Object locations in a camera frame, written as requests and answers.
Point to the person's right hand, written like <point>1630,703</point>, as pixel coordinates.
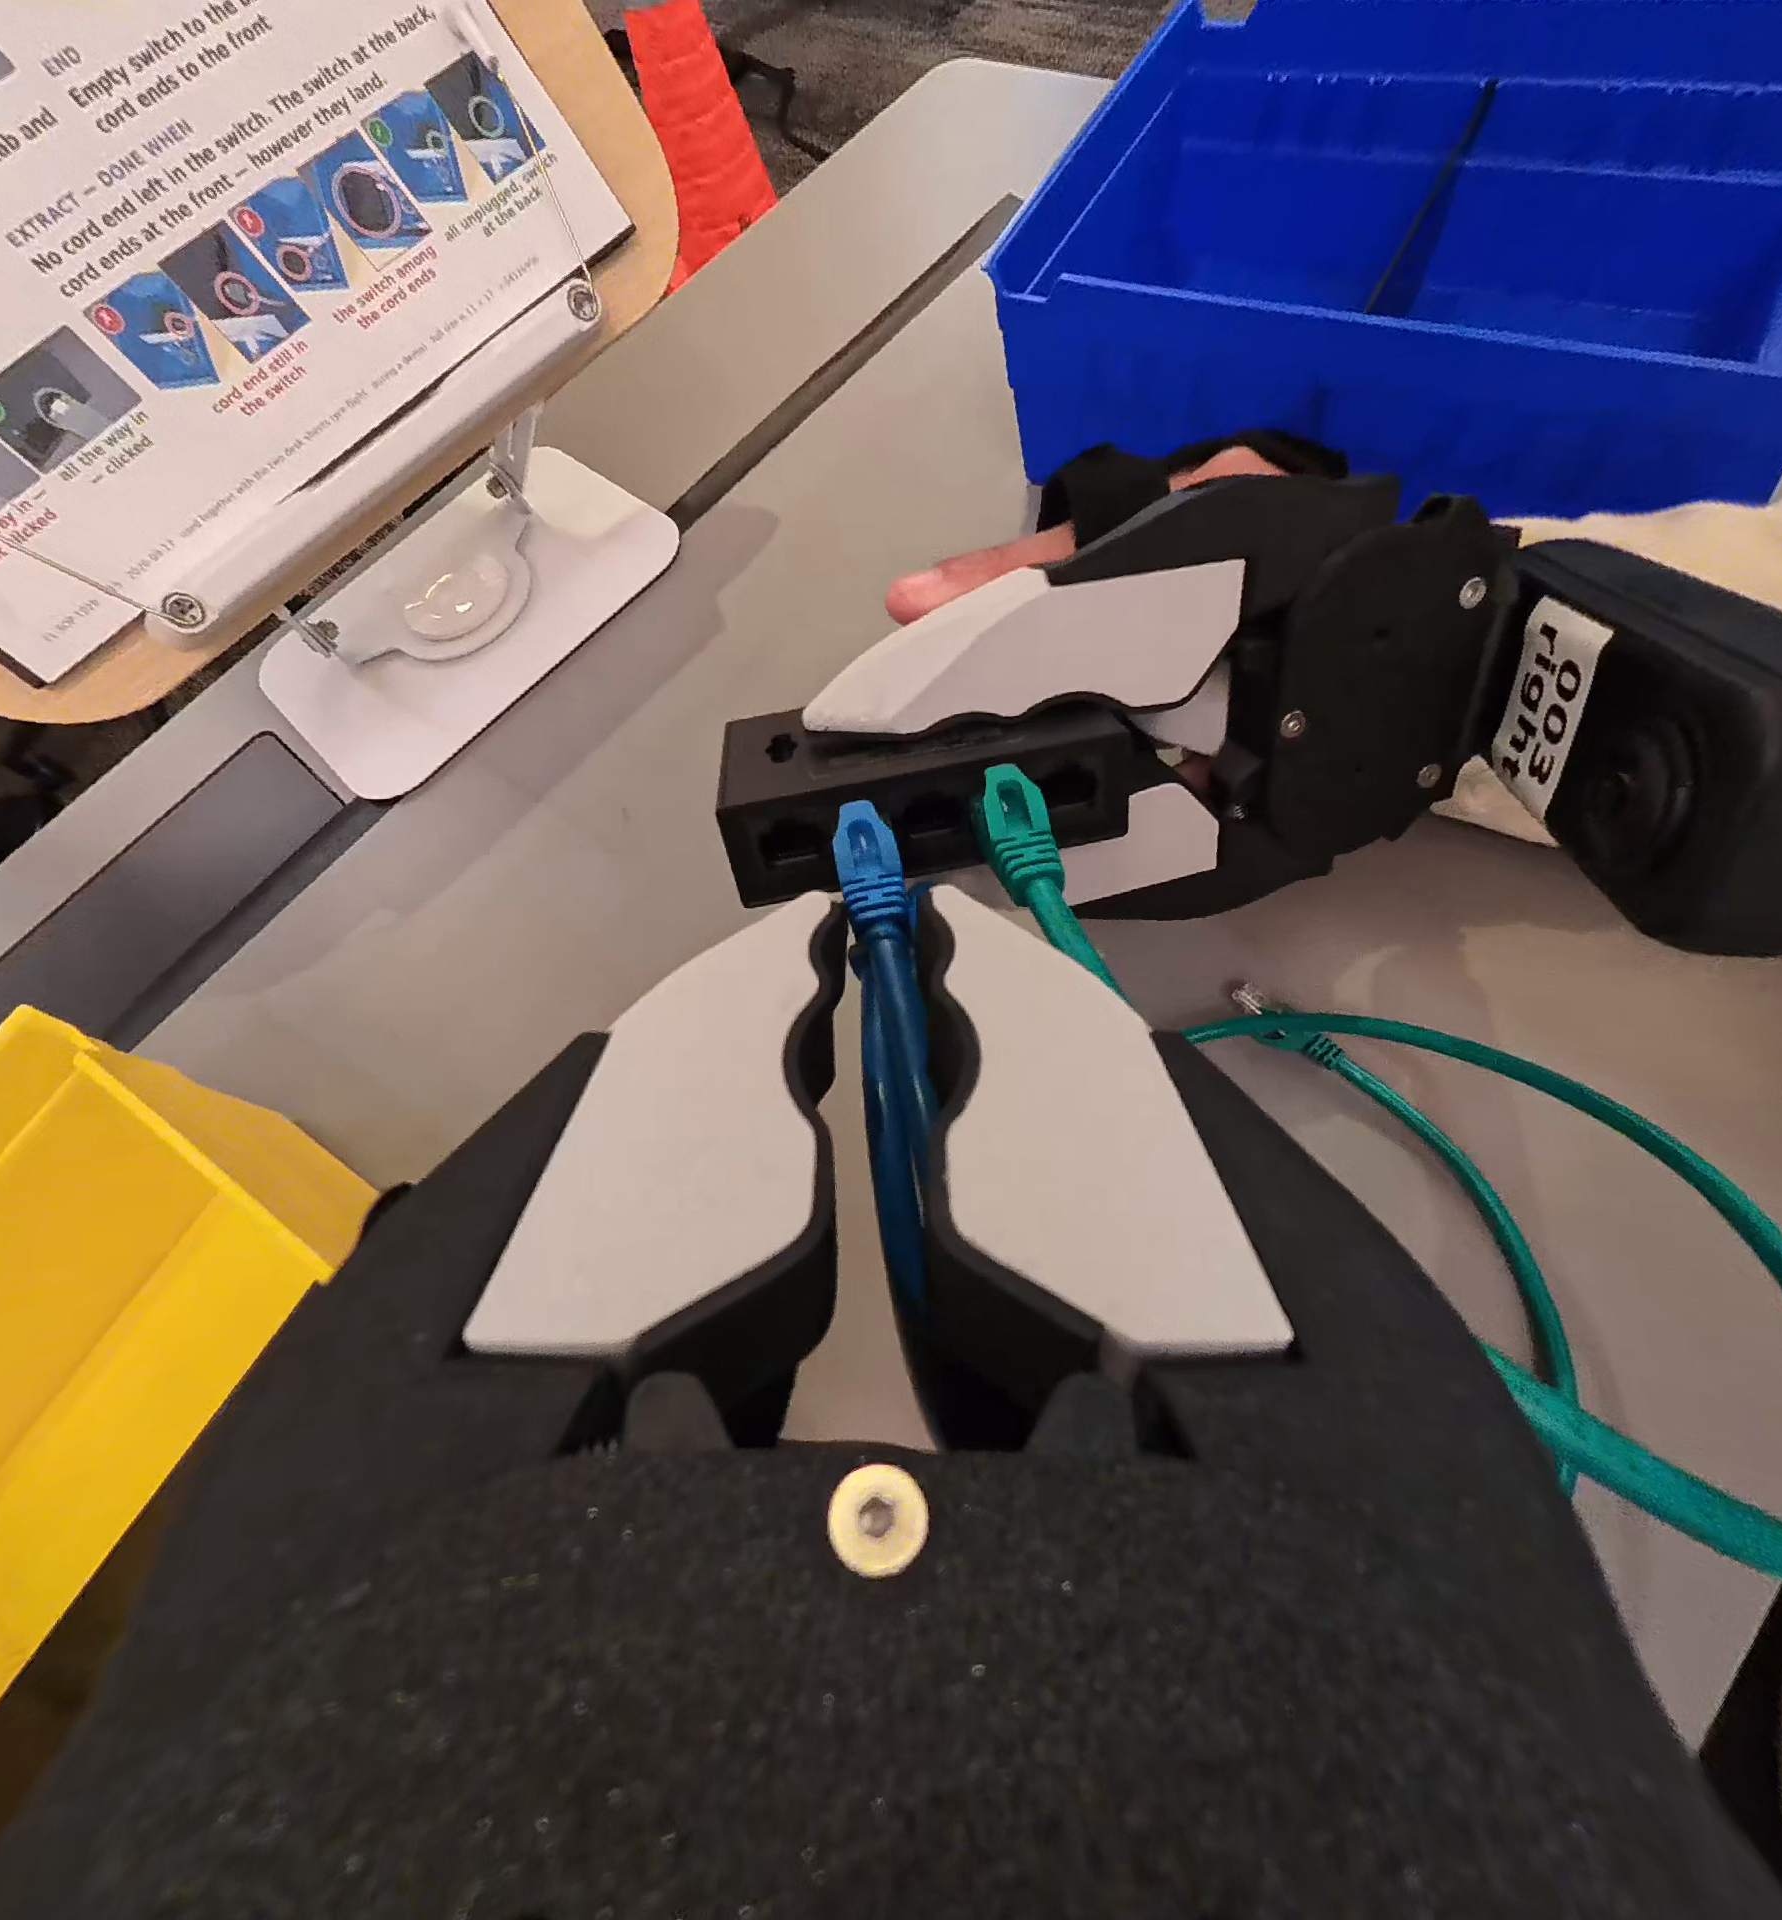
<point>1133,492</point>

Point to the white stand base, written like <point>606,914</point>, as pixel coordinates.
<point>563,559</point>

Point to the orange traffic cone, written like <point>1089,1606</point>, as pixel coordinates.
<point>697,119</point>

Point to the blue plastic bin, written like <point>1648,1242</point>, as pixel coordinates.
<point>1280,408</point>

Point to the black bin divider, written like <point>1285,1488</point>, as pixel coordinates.
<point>1429,195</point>

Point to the instruction sheet on stand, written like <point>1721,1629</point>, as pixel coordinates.
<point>606,90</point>

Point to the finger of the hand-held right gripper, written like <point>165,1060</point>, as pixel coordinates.
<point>1040,643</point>
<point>1181,835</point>

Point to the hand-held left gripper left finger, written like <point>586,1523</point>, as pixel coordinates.
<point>648,1182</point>

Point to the black ethernet switch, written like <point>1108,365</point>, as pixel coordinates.
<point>742,808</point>

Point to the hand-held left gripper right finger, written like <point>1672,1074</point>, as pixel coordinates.
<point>1099,1182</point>

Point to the yellow plastic bin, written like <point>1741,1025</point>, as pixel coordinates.
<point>80,1273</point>

